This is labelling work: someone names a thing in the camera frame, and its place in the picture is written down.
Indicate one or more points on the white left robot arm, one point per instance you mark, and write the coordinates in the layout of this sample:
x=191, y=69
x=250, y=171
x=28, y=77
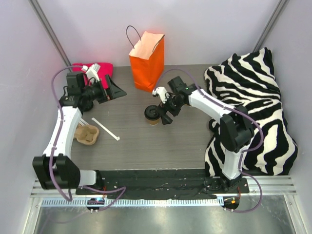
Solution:
x=54, y=166

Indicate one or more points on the black plastic cup lid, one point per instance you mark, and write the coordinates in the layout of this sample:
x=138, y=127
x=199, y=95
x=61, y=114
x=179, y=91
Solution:
x=151, y=111

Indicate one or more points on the folded pink shirt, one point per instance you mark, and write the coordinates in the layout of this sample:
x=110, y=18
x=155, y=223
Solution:
x=105, y=69

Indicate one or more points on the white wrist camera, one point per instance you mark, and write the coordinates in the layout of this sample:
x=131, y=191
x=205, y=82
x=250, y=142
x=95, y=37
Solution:
x=162, y=93
x=91, y=71

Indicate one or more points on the brown cardboard cup carrier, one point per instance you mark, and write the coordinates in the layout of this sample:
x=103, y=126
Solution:
x=86, y=134

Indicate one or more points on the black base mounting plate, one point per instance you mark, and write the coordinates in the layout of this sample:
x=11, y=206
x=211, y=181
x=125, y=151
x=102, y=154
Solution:
x=158, y=182

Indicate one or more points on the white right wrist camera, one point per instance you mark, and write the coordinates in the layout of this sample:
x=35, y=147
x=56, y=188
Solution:
x=162, y=93

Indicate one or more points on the aluminium front rail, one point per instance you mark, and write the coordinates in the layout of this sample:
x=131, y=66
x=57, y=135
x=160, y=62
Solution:
x=260, y=186

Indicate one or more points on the white wrapped straw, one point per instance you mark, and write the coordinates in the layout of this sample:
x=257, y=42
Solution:
x=83, y=122
x=117, y=138

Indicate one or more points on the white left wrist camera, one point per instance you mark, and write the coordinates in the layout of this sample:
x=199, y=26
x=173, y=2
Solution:
x=91, y=71

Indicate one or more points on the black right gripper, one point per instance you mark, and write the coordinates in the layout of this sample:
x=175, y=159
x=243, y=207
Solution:
x=168, y=109

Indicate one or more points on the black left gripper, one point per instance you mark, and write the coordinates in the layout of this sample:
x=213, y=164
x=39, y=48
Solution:
x=107, y=90

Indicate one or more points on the brown paper cup innermost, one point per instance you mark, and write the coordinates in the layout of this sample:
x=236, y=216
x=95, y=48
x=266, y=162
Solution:
x=153, y=120

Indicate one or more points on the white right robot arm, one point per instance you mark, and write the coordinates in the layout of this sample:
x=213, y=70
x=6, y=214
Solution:
x=235, y=129

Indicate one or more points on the orange paper gift bag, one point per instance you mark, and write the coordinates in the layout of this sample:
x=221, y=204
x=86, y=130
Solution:
x=147, y=60

